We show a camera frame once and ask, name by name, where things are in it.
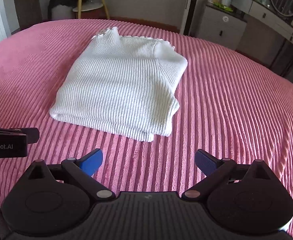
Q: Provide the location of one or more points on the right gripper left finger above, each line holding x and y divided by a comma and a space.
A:
51, 199

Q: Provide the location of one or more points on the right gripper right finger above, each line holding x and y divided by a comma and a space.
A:
247, 199

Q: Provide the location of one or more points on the white knit sweater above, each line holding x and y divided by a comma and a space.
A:
122, 85

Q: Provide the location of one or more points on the pink ribbed bedspread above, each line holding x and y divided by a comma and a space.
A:
230, 107

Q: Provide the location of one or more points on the dark wooden door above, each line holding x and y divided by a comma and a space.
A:
28, 13

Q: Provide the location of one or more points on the round wooden side table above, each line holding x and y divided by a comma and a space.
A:
90, 6

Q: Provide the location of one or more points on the grey vanity desk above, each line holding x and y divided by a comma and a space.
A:
267, 39

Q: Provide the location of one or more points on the grey drawer cabinet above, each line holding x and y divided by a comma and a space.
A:
220, 27

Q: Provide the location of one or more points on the green item on cabinet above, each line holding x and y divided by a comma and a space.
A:
223, 7

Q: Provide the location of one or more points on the white standing air conditioner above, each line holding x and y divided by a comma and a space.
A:
187, 17

